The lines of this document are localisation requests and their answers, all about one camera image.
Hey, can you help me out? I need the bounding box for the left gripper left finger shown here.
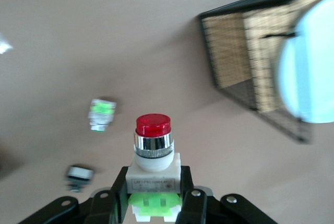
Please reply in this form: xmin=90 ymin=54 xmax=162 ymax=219
xmin=18 ymin=167 xmax=130 ymax=224

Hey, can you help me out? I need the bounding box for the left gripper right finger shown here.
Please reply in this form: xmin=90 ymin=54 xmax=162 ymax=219
xmin=177 ymin=166 xmax=277 ymax=224

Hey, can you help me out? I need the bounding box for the red push button switch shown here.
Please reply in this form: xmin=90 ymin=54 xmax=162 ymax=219
xmin=126 ymin=113 xmax=183 ymax=223

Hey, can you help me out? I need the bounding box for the light blue round plate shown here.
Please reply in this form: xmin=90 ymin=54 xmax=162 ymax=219
xmin=275 ymin=0 xmax=334 ymax=124

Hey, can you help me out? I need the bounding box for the black white push button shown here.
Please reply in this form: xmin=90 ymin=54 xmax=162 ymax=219
xmin=64 ymin=165 xmax=95 ymax=193

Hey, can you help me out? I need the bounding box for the green push button switch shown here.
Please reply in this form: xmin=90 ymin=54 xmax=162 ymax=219
xmin=87 ymin=98 xmax=117 ymax=133

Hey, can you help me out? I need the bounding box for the black wire basket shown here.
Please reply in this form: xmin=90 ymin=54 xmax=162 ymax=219
xmin=198 ymin=0 xmax=334 ymax=144

